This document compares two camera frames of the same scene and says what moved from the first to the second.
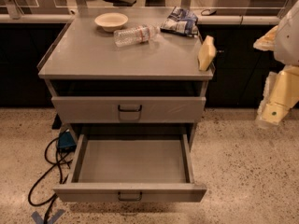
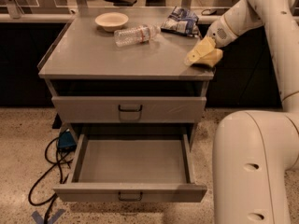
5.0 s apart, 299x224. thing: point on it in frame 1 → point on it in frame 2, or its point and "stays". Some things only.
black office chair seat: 118,0 stays
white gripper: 288,39 → 219,32
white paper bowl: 111,21 stays
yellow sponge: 206,52 → 212,59
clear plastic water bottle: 135,35 stays
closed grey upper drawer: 128,109 stays
